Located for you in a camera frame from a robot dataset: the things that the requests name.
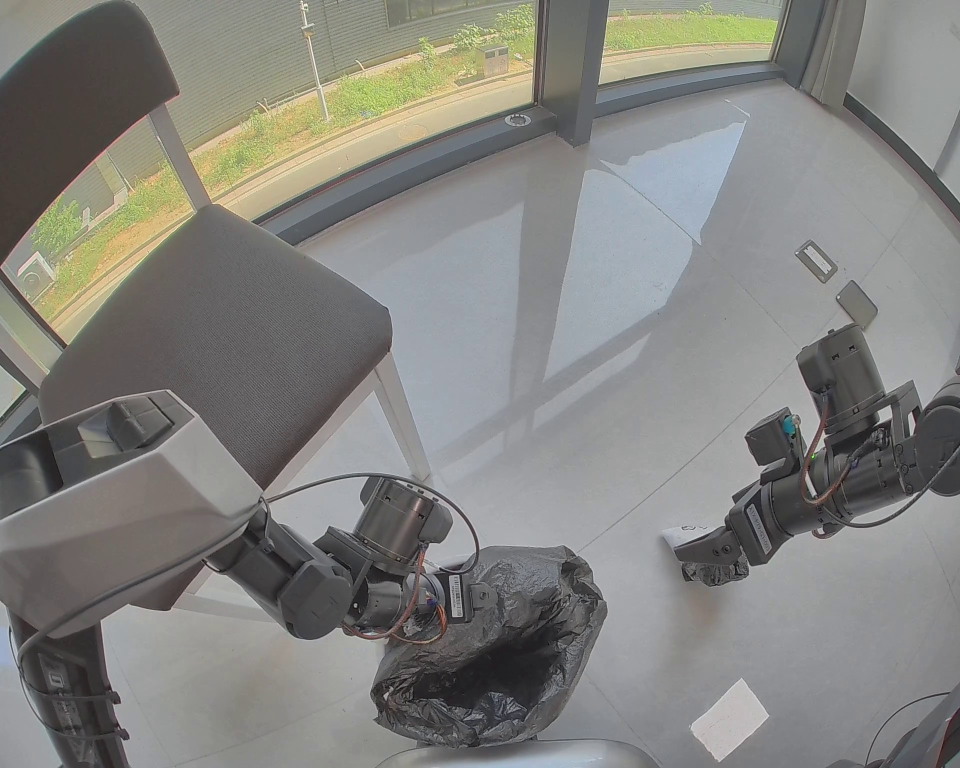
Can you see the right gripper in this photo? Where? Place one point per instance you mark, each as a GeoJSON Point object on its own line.
{"type": "Point", "coordinates": [787, 506]}

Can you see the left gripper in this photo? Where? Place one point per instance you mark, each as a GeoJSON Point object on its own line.
{"type": "Point", "coordinates": [480, 600]}

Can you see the black plastic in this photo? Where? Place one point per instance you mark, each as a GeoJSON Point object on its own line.
{"type": "Point", "coordinates": [712, 576]}

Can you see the black plastic bag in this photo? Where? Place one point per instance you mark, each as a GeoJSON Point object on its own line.
{"type": "Point", "coordinates": [525, 600]}

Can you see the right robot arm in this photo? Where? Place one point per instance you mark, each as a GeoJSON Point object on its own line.
{"type": "Point", "coordinates": [847, 367]}

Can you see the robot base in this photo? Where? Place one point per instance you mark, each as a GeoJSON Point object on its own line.
{"type": "Point", "coordinates": [525, 756]}

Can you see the crumpled white paper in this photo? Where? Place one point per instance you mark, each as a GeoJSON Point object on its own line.
{"type": "Point", "coordinates": [682, 536]}

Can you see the grey chair with white legs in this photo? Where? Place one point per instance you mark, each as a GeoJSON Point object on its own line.
{"type": "Point", "coordinates": [225, 322]}

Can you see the window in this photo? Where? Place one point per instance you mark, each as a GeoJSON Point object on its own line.
{"type": "Point", "coordinates": [566, 60]}

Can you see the white curtain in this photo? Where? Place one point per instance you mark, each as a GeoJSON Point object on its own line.
{"type": "Point", "coordinates": [836, 45]}

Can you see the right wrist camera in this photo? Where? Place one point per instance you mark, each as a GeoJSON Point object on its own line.
{"type": "Point", "coordinates": [769, 439]}

